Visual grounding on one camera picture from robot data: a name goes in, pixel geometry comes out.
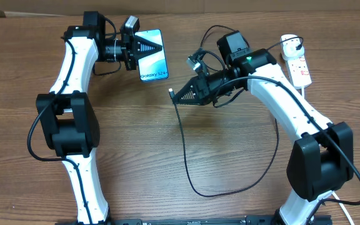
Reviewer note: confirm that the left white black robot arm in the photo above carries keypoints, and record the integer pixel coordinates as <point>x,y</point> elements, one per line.
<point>68,120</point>

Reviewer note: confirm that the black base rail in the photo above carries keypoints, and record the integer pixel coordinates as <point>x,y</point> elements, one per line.
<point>192,222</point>

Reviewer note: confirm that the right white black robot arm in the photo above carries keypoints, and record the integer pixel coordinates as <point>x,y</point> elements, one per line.
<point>322,154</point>

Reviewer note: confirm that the blue Samsung Galaxy smartphone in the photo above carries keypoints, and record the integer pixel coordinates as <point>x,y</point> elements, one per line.
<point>153,67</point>

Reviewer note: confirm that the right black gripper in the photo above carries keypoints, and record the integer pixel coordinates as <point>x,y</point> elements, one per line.
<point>205,92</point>

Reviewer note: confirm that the white power strip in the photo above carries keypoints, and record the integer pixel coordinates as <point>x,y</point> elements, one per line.
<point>298,72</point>

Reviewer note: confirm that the white charger plug adapter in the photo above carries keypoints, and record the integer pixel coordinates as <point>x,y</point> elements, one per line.
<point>291,47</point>

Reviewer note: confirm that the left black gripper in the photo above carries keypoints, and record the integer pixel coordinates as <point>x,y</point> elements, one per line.
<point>134,45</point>

